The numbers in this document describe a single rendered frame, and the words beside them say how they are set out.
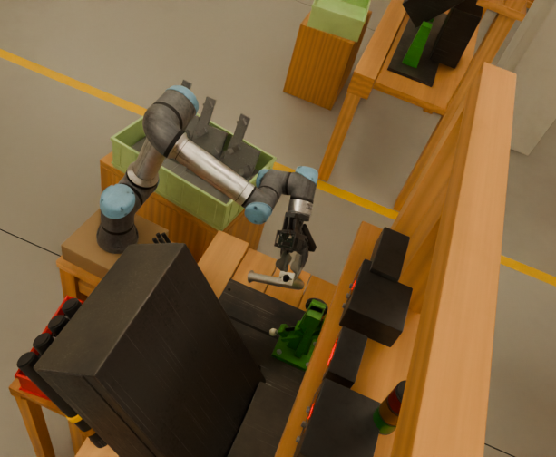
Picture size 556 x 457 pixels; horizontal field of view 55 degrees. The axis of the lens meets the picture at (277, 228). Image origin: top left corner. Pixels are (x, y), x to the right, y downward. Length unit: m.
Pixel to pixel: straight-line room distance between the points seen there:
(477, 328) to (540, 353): 2.87
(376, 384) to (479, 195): 0.46
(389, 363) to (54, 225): 2.51
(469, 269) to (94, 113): 3.51
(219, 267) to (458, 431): 1.46
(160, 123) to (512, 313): 2.77
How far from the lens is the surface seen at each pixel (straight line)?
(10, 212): 3.49
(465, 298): 0.88
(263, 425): 1.43
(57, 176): 3.67
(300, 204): 1.66
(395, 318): 1.22
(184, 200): 2.36
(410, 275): 1.26
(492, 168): 1.16
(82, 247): 2.07
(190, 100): 1.73
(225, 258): 2.11
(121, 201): 1.92
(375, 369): 1.23
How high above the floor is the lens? 2.55
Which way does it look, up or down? 47 degrees down
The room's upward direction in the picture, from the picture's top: 18 degrees clockwise
